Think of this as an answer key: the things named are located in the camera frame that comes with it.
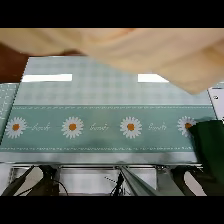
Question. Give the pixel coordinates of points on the silver frame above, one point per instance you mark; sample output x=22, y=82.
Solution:
x=137, y=184

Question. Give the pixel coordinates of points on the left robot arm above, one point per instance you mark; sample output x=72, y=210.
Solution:
x=47, y=179

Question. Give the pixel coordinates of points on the cream garment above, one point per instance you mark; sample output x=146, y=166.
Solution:
x=150, y=50

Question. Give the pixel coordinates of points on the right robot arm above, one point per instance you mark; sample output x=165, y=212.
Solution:
x=181, y=181

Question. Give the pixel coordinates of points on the dark green garment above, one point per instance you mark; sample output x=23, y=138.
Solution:
x=210, y=143

